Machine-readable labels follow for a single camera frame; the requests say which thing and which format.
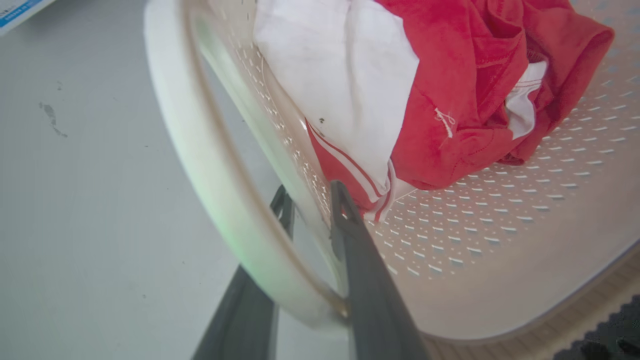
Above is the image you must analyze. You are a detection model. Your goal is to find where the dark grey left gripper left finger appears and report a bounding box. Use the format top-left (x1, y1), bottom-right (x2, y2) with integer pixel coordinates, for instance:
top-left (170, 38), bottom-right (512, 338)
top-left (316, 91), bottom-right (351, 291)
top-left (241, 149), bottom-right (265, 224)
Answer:
top-left (191, 185), bottom-right (296, 360)

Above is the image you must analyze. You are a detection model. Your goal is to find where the black mat with scalloped edge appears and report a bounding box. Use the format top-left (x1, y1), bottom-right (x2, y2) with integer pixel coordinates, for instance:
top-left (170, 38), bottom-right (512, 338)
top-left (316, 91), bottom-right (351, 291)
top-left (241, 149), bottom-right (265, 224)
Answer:
top-left (552, 294), bottom-right (640, 360)

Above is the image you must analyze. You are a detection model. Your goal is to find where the white and blue paper sheet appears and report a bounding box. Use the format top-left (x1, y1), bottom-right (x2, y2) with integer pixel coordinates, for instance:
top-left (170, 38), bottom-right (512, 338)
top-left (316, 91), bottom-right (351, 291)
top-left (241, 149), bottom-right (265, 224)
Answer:
top-left (0, 0), bottom-right (57, 36)

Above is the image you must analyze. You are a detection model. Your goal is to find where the red and white garment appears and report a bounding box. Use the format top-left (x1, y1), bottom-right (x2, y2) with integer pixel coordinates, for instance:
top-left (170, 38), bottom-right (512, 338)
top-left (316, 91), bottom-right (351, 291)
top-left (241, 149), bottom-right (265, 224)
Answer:
top-left (253, 0), bottom-right (615, 223)

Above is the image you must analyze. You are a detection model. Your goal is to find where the white perforated plastic laundry basket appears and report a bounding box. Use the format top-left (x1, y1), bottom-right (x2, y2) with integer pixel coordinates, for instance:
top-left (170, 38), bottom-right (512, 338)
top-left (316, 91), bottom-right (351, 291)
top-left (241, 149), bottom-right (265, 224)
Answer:
top-left (144, 0), bottom-right (640, 343)

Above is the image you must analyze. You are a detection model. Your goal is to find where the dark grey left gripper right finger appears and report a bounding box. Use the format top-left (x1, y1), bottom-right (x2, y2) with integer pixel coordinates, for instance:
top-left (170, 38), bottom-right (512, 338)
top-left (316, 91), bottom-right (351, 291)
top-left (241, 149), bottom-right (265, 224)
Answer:
top-left (328, 180), bottom-right (432, 360)

